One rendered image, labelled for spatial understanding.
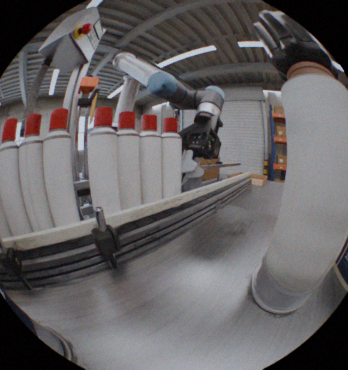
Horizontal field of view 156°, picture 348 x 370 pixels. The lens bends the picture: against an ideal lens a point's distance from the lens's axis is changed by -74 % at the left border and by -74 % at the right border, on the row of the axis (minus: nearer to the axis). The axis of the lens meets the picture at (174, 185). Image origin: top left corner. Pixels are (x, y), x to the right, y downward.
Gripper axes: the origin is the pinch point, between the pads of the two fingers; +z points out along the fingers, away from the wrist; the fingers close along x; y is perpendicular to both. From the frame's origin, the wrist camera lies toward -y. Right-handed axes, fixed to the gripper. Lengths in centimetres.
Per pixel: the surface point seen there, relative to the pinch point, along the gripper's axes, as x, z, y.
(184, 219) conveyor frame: 0.7, 8.5, 5.4
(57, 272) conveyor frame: -23.8, 23.1, 6.0
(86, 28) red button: -43.9, -18.4, 1.1
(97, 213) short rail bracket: -20.3, 10.5, 9.5
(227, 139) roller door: 313, -249, -150
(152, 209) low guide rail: -9.0, 8.5, 4.8
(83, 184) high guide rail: -20.6, 9.3, -2.7
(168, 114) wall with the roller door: 234, -347, -407
